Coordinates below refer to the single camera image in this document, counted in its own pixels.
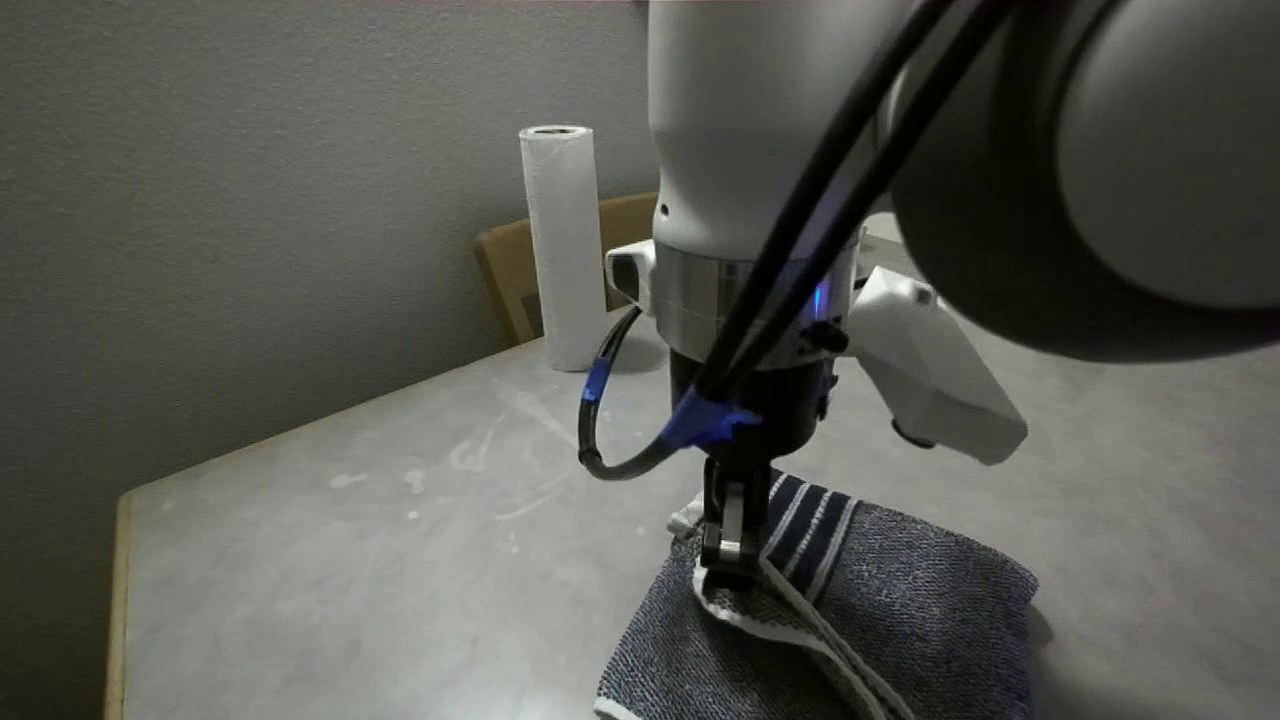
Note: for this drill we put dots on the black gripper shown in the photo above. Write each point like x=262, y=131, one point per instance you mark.
x=795, y=400

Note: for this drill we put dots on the dark grey striped towel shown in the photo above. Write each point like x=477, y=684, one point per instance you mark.
x=920, y=602

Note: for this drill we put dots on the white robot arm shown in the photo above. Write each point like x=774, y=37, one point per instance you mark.
x=1173, y=163

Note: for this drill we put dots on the white paper towel roll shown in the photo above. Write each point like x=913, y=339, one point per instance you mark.
x=566, y=240

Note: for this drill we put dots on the blue tape piece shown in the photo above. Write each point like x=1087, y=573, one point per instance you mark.
x=707, y=420
x=605, y=362

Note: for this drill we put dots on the cardboard box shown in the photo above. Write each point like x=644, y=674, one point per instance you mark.
x=507, y=274

